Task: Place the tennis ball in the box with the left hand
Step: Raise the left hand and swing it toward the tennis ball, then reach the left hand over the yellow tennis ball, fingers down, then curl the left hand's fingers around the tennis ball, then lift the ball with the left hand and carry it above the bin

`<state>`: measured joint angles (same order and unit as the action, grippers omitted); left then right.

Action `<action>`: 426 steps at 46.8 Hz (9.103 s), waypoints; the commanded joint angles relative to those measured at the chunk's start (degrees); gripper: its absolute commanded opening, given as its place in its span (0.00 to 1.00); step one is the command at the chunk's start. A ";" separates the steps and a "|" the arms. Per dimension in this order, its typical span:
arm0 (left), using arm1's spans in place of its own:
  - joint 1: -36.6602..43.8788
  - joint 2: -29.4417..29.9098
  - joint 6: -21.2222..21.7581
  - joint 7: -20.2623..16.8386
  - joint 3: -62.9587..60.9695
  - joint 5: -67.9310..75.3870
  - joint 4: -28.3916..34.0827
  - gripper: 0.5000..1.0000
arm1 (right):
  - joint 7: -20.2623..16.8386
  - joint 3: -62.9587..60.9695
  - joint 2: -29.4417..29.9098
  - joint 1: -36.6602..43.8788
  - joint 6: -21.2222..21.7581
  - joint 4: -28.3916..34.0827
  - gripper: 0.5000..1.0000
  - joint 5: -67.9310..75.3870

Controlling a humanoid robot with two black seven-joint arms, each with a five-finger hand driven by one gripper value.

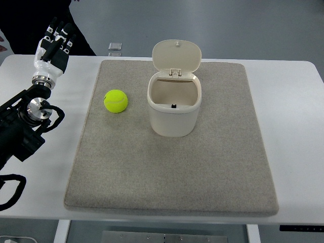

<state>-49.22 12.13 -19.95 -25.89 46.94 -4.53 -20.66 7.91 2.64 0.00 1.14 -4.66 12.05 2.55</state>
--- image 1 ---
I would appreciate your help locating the black table control panel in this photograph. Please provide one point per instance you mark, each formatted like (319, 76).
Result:
(301, 228)

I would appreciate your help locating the white table leg right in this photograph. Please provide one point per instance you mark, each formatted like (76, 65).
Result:
(253, 233)

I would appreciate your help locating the white table leg left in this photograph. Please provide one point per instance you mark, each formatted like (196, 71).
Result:
(62, 231)

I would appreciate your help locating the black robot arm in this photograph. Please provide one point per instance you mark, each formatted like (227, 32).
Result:
(25, 117)

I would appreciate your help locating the beige lidded plastic bin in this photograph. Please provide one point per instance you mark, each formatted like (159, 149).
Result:
(174, 93)

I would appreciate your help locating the grey felt mat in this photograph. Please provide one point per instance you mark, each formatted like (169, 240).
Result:
(220, 168)

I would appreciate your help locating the person in black clothes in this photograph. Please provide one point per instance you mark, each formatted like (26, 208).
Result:
(24, 23)

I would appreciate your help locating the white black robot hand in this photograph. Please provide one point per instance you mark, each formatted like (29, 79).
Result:
(53, 49)

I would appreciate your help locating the white table leg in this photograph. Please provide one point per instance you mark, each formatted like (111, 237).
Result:
(253, 233)
(62, 231)

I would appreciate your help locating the yellow tennis ball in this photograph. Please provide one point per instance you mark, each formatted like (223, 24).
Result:
(115, 101)

